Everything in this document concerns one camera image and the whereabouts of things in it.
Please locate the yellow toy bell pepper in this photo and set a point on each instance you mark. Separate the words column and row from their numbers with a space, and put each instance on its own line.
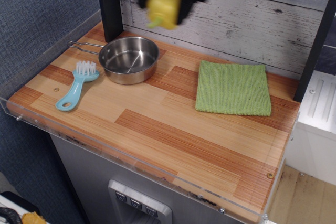
column 163, row 13

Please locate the green towel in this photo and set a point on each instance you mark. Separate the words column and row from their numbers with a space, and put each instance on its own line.
column 233, row 89

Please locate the small steel pan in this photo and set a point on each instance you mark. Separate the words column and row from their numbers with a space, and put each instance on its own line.
column 127, row 60

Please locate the light blue dish brush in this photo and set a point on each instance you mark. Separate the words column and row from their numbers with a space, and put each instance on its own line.
column 85, row 71

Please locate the grey metal cabinet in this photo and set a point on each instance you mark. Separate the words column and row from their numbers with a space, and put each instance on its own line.
column 90, row 173

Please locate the white appliance on right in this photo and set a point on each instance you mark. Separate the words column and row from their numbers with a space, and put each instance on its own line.
column 311, row 148

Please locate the silver button panel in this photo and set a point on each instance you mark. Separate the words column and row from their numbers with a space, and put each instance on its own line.
column 132, row 206

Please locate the clear acrylic table guard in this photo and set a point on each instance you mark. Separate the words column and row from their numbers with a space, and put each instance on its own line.
column 224, row 161

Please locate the yellow and black object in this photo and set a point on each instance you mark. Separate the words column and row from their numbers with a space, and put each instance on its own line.
column 9, row 215

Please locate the black vertical post left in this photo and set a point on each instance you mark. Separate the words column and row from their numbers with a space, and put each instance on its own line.
column 111, row 19

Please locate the black vertical post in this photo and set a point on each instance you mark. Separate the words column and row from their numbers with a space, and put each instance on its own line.
column 111, row 19
column 314, row 54

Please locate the black vertical post right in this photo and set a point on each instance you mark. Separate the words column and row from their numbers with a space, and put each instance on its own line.
column 314, row 54

